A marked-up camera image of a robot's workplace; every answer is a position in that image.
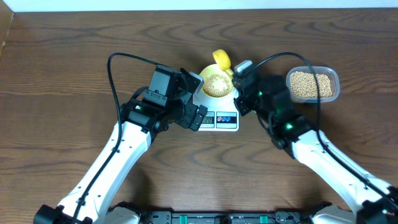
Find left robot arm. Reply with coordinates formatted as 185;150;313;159
33;65;207;223

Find soybeans in bowl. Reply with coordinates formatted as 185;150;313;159
203;74;232;98

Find black left camera cable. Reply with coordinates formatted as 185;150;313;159
70;52;164;224

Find white digital kitchen scale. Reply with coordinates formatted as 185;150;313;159
193;88;239;132

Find black camera cable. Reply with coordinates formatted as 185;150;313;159
70;52;164;224
253;51;398;212

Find yellow plastic measuring scoop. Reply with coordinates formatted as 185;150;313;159
213;49;234;79

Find clear plastic container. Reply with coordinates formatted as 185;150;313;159
286;67;340;103

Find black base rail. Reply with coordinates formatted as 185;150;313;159
107;201;358;224

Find soybeans in container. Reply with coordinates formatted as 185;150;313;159
289;72;333;98

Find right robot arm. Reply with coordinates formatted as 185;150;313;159
232;72;397;223

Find black right camera cable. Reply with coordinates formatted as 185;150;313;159
253;51;398;212

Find pale yellow bowl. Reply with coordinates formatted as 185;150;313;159
200;64;234;98

